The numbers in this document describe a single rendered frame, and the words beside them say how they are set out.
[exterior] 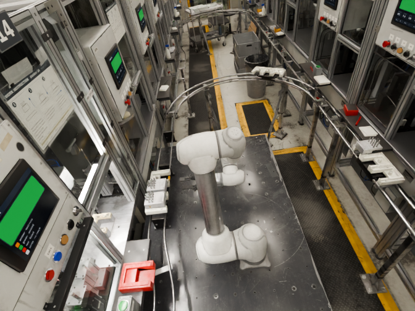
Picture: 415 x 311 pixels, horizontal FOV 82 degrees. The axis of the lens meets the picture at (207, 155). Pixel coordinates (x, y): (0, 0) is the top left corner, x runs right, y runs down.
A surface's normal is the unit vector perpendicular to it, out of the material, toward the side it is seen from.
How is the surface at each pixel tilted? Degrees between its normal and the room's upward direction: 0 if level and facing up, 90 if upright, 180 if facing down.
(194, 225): 0
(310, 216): 0
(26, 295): 90
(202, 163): 76
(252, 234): 6
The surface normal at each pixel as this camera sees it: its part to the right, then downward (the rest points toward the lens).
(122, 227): -0.13, -0.72
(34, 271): 0.99, -0.13
